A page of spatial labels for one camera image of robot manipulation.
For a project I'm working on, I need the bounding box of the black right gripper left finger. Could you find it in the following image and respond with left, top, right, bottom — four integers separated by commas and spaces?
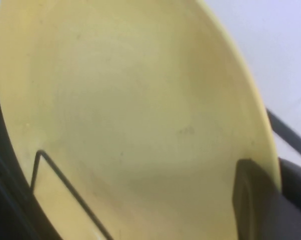
231, 158, 283, 240

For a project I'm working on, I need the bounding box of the yellow round plate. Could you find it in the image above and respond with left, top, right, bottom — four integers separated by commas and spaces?
0, 0, 283, 240

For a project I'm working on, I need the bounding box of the black wire dish rack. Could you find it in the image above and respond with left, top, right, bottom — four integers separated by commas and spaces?
29, 106, 301, 240

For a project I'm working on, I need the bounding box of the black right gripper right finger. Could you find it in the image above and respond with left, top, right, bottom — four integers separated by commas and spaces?
277, 156, 301, 240

